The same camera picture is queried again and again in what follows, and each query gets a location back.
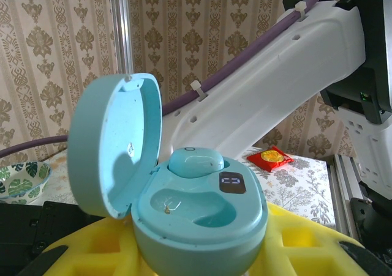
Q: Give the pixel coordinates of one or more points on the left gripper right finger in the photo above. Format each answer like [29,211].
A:
[306,251]

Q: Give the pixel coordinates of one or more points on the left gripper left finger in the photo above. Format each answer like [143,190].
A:
[92,248]

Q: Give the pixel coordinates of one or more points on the light blue earbud case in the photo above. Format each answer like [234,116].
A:
[183,242]

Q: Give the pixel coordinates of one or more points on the light blue earbud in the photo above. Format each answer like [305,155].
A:
[196,162]

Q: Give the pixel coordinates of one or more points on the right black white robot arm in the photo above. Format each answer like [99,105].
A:
[275,74]

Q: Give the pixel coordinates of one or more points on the green leaf patterned bowl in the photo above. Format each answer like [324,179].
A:
[18,184]

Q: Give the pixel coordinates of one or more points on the floral patterned table cover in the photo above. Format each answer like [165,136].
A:
[300,190]

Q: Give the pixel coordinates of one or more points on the red snack packet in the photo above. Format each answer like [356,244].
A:
[269,159]

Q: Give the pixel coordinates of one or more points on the aluminium table side rail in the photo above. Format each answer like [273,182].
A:
[343,196]

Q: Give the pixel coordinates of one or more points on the aluminium frame post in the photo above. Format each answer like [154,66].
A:
[122,28]

